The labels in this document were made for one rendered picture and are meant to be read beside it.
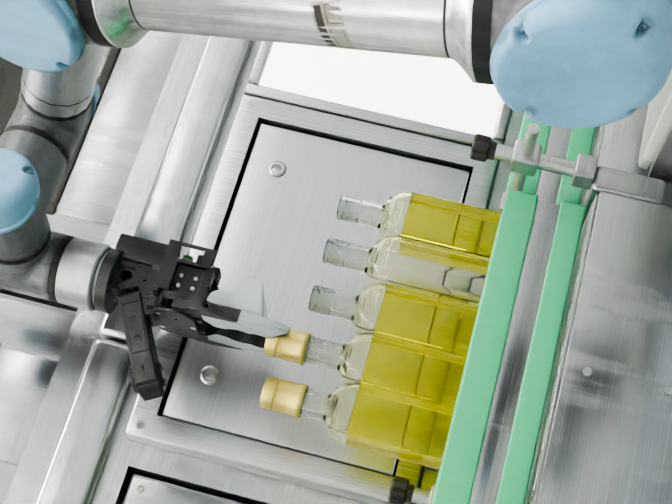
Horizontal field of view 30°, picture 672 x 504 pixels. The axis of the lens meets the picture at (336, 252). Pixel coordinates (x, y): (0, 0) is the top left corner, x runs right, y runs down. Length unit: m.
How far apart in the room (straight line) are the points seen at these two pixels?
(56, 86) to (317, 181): 0.41
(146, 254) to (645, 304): 0.53
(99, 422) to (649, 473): 0.64
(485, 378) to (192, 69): 0.69
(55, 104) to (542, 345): 0.55
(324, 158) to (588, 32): 0.81
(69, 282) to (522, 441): 0.51
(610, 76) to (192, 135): 0.86
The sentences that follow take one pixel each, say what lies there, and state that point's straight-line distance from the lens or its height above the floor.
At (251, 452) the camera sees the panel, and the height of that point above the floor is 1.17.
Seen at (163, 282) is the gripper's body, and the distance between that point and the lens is 1.35.
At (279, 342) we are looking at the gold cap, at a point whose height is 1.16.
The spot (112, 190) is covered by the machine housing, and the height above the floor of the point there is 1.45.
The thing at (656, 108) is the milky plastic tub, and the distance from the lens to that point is 1.36.
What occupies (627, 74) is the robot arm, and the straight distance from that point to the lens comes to 0.84.
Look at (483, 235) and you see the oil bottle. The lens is 1.37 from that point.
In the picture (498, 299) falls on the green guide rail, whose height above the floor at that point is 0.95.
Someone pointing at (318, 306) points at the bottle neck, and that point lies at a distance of 1.35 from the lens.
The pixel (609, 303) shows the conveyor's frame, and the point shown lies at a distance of 1.22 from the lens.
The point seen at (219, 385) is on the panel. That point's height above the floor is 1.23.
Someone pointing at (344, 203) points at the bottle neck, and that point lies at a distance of 1.40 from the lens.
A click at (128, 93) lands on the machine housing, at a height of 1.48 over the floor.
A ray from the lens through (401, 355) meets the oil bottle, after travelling 1.31.
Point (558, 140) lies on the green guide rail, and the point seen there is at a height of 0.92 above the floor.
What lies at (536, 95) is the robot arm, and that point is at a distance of 0.86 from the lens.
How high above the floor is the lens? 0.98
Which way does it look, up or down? 6 degrees up
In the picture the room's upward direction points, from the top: 76 degrees counter-clockwise
